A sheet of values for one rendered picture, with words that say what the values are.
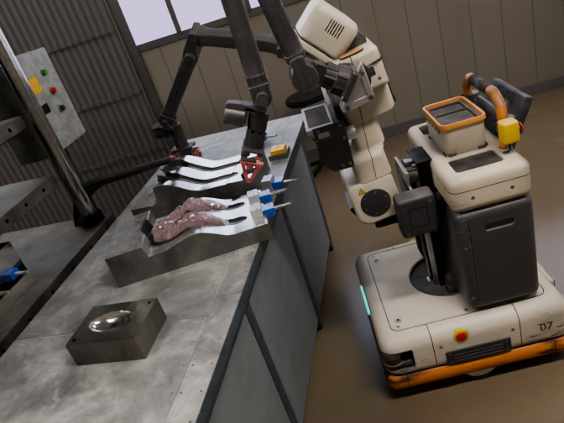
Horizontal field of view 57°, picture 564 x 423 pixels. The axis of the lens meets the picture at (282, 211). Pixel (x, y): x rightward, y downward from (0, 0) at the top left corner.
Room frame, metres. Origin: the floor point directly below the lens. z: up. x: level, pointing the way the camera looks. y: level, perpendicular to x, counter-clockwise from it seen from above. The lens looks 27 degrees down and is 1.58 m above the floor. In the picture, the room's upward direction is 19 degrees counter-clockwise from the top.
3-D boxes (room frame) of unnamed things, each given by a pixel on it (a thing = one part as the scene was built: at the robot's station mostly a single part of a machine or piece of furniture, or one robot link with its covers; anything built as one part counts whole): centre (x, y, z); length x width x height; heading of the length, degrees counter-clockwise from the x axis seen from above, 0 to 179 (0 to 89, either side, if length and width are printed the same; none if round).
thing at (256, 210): (1.48, 0.03, 0.85); 0.13 x 0.05 x 0.05; 89
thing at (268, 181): (1.72, -0.03, 0.83); 0.13 x 0.05 x 0.05; 68
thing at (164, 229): (1.54, 0.30, 0.90); 0.26 x 0.18 x 0.08; 89
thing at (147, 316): (1.13, 0.50, 0.83); 0.20 x 0.15 x 0.07; 72
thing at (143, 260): (1.53, 0.30, 0.85); 0.50 x 0.26 x 0.11; 89
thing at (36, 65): (2.32, 0.87, 0.73); 0.30 x 0.22 x 1.47; 162
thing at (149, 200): (1.90, 0.27, 0.87); 0.50 x 0.26 x 0.14; 72
